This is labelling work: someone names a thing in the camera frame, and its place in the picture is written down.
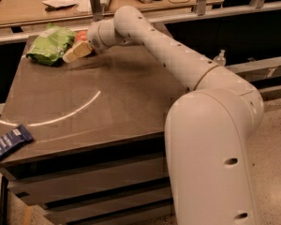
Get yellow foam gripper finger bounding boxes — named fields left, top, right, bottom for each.
left=63, top=40, right=93, bottom=63

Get clear sanitizer bottle right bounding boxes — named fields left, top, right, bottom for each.
left=214, top=50, right=226, bottom=66

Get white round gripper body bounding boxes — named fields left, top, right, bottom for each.
left=86, top=22, right=108, bottom=51

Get blue snack bar wrapper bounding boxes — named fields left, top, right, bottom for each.
left=0, top=125, right=33, bottom=160

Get white paper sheets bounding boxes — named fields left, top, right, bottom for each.
left=43, top=0, right=91, bottom=12

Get grey metal bracket post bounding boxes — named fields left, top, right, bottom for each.
left=90, top=0, right=103, bottom=22

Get red orange apple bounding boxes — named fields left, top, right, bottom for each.
left=74, top=30, right=87, bottom=43

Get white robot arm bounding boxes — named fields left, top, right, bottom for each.
left=86, top=6, right=264, bottom=225

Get grey drawer cabinet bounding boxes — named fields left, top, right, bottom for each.
left=0, top=46, right=185, bottom=225

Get green rice chip bag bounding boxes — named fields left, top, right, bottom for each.
left=26, top=23, right=76, bottom=66

